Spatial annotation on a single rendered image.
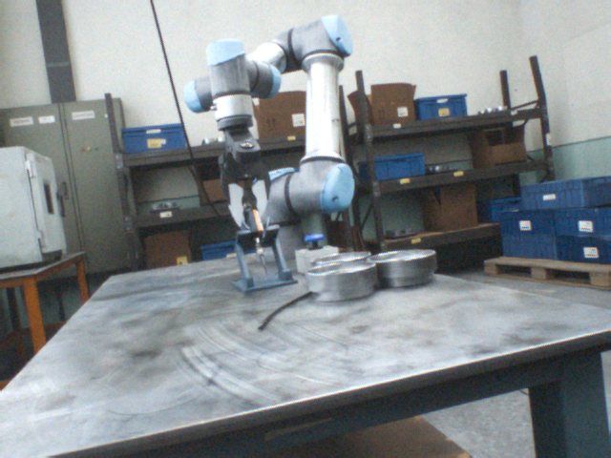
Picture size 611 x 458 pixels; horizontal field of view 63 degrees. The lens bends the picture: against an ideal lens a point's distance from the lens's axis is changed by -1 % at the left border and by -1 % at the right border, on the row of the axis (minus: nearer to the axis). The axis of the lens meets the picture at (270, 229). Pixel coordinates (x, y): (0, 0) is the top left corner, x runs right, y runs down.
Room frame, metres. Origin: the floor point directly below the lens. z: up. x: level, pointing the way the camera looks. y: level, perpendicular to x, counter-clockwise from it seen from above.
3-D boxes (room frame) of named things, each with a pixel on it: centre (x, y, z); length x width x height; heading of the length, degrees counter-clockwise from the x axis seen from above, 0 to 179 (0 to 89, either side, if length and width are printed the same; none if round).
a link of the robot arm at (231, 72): (0.99, 0.04, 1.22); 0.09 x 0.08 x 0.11; 147
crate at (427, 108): (4.87, -1.72, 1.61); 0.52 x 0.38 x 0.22; 104
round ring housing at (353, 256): (0.86, -0.11, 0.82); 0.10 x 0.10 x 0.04
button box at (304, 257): (1.01, -0.08, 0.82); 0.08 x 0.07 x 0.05; 11
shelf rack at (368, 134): (4.89, -1.82, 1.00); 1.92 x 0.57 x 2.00; 101
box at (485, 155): (4.98, -2.36, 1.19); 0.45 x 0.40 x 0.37; 96
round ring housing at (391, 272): (0.78, -0.20, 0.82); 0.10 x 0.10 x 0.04
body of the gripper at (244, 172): (1.00, 0.04, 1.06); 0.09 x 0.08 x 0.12; 14
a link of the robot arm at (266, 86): (1.08, 0.00, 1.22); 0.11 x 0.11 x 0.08; 57
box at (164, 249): (4.31, 0.91, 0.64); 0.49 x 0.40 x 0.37; 106
